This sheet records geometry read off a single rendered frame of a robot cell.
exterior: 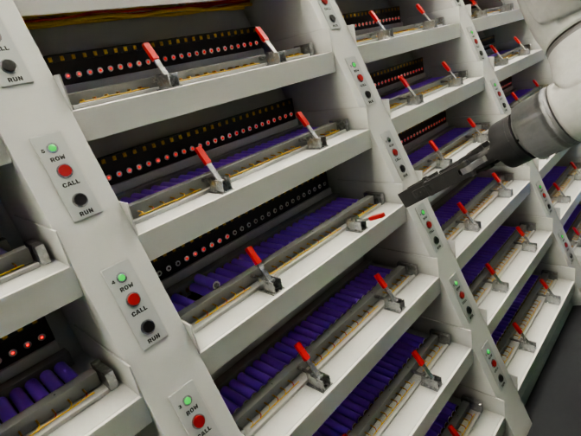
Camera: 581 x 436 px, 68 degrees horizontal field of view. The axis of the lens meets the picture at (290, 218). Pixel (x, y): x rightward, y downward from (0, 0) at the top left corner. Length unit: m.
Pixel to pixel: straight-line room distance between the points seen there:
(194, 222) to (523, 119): 0.50
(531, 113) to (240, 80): 0.49
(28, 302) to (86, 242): 0.10
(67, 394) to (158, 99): 0.45
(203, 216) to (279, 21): 0.61
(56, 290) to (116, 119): 0.26
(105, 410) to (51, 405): 0.07
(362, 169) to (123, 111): 0.60
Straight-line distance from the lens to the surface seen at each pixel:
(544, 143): 0.69
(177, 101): 0.77
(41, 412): 0.69
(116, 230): 0.65
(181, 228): 0.69
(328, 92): 1.09
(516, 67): 1.97
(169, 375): 0.66
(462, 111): 1.71
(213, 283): 0.78
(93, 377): 0.70
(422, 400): 1.05
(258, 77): 0.88
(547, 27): 0.70
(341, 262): 0.87
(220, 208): 0.73
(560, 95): 0.67
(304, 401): 0.82
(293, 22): 1.13
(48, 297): 0.63
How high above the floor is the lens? 0.85
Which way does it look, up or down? 4 degrees down
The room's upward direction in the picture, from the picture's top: 26 degrees counter-clockwise
